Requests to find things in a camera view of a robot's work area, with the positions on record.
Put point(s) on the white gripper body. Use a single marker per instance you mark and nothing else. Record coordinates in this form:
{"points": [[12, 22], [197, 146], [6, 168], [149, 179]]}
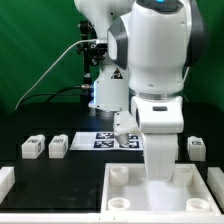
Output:
{"points": [[159, 122]]}

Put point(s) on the white square table top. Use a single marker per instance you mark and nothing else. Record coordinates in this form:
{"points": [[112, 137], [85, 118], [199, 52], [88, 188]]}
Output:
{"points": [[126, 189]]}

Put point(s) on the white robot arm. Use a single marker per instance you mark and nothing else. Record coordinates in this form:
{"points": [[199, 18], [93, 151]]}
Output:
{"points": [[145, 49]]}

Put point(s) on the white sheet with tags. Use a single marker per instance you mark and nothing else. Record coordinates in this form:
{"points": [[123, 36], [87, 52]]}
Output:
{"points": [[103, 141]]}

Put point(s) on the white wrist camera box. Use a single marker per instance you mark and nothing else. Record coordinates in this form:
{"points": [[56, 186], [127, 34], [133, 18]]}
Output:
{"points": [[124, 124]]}

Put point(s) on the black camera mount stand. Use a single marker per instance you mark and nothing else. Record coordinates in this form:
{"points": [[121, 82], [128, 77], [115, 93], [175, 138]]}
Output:
{"points": [[87, 50]]}

